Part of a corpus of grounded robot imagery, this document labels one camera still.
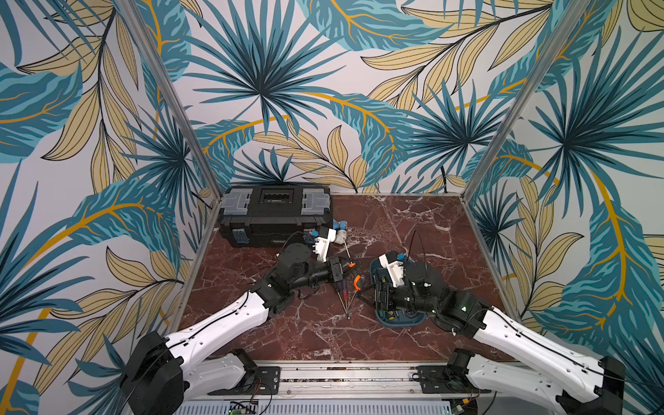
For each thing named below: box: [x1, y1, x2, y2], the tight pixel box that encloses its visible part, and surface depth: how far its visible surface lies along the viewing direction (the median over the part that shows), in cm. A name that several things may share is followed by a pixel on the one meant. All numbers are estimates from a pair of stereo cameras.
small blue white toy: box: [332, 217, 349, 245], surface depth 108 cm
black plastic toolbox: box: [218, 185, 333, 249], surface depth 94 cm
